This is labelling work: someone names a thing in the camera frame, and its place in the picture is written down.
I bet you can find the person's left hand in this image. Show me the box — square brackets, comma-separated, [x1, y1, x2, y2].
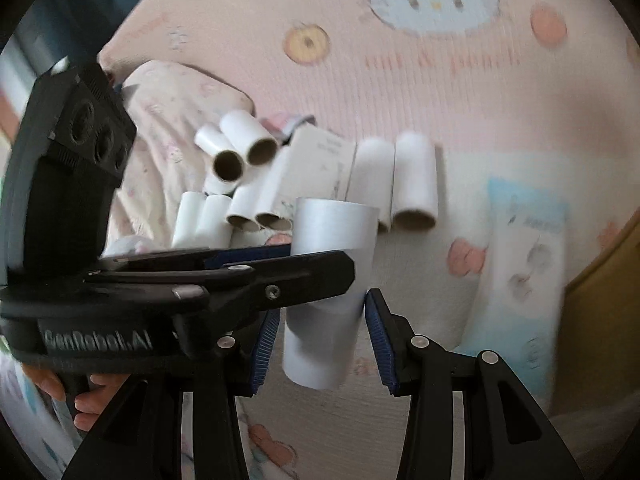
[22, 364, 129, 431]

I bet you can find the brown cardboard box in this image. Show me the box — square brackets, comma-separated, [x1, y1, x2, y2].
[551, 214, 639, 415]

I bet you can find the light blue wet wipes pack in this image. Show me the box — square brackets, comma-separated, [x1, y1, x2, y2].
[456, 178, 567, 408]

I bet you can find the white floral patterned cloth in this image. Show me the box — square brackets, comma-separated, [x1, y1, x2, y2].
[1, 61, 254, 479]

